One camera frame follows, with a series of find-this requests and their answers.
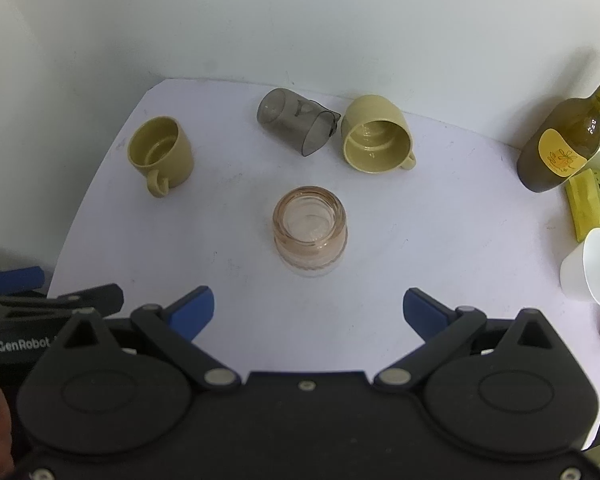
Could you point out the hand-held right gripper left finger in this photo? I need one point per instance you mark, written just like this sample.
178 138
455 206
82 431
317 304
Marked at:
192 312

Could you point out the white paper cup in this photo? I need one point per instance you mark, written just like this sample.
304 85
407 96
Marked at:
592 267

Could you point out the olive green glass bottle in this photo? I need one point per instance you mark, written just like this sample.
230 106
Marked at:
565 145

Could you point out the wide yellow cup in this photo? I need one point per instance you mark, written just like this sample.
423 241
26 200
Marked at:
377 135

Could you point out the pink ribbed glass cup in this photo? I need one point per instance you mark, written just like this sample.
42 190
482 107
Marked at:
310 227

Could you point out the yellow tissue packet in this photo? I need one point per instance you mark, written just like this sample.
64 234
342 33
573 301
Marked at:
592 202

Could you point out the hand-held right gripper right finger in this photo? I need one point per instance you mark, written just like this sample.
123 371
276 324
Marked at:
422 312

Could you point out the grey transparent plastic cup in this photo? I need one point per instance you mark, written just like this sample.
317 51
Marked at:
292 120

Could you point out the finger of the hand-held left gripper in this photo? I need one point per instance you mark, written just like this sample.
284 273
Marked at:
20 280
100 297

